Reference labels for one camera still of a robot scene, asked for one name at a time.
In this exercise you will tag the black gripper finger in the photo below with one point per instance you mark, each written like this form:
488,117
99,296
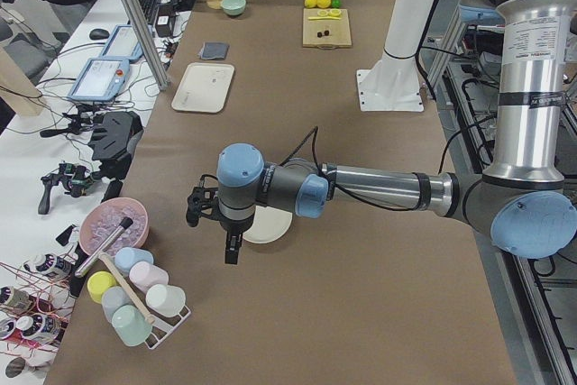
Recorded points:
232,247

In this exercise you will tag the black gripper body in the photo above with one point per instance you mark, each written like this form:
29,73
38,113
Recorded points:
233,225

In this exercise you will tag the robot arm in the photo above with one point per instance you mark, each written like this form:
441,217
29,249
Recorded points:
518,201

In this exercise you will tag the cream rabbit tray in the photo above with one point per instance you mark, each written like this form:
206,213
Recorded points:
203,88

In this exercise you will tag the round cream plate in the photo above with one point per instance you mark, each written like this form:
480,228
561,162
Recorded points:
269,224

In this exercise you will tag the white cup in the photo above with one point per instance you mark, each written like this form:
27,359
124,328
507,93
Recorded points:
166,300

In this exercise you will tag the pink cup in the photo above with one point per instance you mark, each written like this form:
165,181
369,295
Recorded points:
144,275

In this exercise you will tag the metal muddler rod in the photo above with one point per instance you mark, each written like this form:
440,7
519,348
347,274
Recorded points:
84,266

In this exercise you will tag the blue cup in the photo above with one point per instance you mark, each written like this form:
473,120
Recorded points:
127,257

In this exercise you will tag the white cup rack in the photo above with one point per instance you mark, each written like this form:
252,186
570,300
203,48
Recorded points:
163,327

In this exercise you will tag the pink bowl of ice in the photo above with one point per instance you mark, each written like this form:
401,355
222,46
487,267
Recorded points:
106,217

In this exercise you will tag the grey cup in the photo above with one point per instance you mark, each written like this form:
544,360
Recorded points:
114,298

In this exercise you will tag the mint green cup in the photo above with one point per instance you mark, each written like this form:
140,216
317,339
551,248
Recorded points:
130,325

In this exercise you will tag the yellow cup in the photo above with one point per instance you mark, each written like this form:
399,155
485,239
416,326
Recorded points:
99,283

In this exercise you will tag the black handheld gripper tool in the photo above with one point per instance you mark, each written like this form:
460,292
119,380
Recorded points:
76,180

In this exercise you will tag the grey folded cloth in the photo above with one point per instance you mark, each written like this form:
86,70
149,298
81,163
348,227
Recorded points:
213,50

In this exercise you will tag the blue teach pendant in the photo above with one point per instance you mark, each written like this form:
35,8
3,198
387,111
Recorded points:
123,43
100,80

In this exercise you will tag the wooden cutting board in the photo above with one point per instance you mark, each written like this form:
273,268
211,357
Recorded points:
340,31

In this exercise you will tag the mint green bowl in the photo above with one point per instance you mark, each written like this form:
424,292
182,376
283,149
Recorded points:
233,7

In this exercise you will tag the black box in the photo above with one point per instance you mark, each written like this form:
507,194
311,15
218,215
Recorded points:
165,19

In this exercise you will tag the yellow plastic knife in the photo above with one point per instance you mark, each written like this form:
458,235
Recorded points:
324,18

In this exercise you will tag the black computer mouse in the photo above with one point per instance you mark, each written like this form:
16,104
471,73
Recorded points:
98,34

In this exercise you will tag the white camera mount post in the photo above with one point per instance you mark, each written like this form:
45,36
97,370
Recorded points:
392,84

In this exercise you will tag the aluminium frame post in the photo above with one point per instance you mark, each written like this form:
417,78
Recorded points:
143,34

